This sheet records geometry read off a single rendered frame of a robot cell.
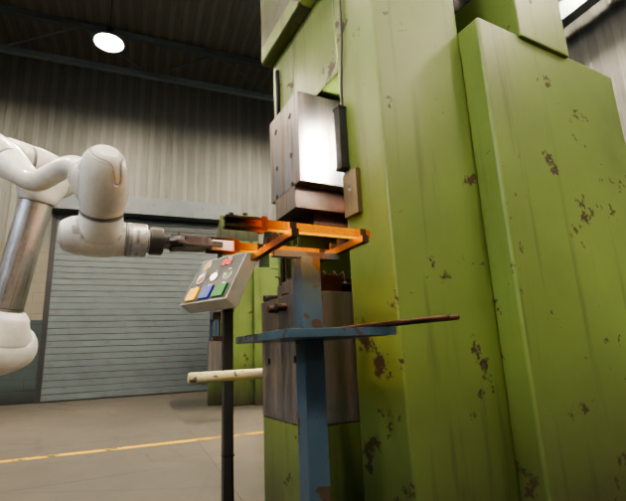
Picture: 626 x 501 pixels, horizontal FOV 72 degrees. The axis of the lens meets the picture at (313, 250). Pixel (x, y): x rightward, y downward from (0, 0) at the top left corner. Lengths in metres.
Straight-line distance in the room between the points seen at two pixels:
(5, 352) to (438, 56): 1.86
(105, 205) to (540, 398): 1.41
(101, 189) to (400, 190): 0.91
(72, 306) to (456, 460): 8.76
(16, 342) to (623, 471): 2.11
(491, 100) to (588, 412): 1.17
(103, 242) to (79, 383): 8.46
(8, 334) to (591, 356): 2.00
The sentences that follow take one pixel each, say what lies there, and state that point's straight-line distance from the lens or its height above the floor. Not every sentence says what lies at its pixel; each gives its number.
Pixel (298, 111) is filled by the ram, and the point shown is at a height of 1.67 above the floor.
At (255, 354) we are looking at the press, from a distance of 6.47.
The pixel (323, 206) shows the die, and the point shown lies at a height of 1.29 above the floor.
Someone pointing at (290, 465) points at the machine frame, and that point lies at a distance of 1.64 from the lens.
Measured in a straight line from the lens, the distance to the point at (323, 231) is 1.15.
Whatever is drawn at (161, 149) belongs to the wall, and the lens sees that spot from 10.64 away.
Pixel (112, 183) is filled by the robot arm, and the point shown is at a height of 1.11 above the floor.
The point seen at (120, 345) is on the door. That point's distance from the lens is 9.56.
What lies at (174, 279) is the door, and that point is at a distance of 9.71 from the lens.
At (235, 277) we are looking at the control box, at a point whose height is 1.06.
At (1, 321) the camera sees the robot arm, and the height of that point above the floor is 0.84.
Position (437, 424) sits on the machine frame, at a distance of 1.46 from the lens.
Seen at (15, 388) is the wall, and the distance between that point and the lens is 9.81.
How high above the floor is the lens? 0.71
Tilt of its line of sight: 13 degrees up
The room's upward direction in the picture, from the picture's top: 2 degrees counter-clockwise
